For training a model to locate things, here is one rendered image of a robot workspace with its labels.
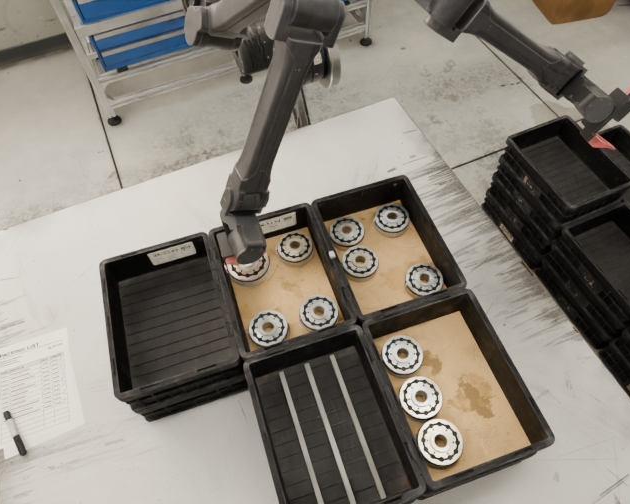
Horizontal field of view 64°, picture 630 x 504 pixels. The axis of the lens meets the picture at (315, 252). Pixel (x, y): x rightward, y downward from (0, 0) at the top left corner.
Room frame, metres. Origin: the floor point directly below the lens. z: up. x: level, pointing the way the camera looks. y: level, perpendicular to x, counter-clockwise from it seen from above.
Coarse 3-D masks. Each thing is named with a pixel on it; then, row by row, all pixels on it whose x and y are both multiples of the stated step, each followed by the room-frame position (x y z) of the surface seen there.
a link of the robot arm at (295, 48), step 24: (288, 0) 0.69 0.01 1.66; (264, 24) 0.71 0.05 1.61; (288, 48) 0.67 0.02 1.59; (312, 48) 0.68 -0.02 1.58; (288, 72) 0.67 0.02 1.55; (264, 96) 0.68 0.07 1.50; (288, 96) 0.66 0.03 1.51; (264, 120) 0.66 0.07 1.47; (288, 120) 0.66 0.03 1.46; (264, 144) 0.64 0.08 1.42; (240, 168) 0.65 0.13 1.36; (264, 168) 0.64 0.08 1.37; (240, 192) 0.62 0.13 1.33; (264, 192) 0.63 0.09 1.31
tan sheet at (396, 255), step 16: (368, 224) 0.87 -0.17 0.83; (368, 240) 0.81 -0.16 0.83; (384, 240) 0.81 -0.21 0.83; (400, 240) 0.81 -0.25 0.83; (416, 240) 0.80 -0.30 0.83; (384, 256) 0.75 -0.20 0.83; (400, 256) 0.75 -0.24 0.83; (416, 256) 0.75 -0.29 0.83; (384, 272) 0.70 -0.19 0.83; (400, 272) 0.70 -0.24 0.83; (352, 288) 0.66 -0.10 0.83; (368, 288) 0.65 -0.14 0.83; (384, 288) 0.65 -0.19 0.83; (400, 288) 0.65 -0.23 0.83; (368, 304) 0.61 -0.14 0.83; (384, 304) 0.60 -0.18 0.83
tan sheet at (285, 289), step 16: (272, 240) 0.84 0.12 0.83; (272, 256) 0.78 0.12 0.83; (272, 272) 0.73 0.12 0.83; (288, 272) 0.72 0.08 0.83; (304, 272) 0.72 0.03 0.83; (320, 272) 0.72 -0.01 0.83; (240, 288) 0.68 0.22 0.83; (256, 288) 0.68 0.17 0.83; (272, 288) 0.67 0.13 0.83; (288, 288) 0.67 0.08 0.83; (304, 288) 0.67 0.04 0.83; (320, 288) 0.66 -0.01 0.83; (240, 304) 0.63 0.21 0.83; (256, 304) 0.63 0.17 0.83; (272, 304) 0.63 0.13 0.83; (288, 304) 0.62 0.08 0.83; (288, 320) 0.57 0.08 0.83; (288, 336) 0.53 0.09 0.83
